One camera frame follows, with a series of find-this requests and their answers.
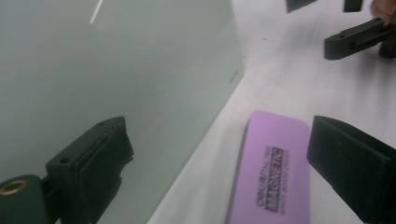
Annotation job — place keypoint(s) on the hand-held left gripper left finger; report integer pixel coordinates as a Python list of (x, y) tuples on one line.
[(93, 168)]

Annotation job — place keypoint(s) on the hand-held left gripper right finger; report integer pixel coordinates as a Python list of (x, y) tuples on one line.
[(355, 161)]

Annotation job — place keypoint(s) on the purple board eraser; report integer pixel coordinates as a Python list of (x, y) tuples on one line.
[(274, 168)]

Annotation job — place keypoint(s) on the glass whiteboard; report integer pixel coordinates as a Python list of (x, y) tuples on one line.
[(109, 68)]

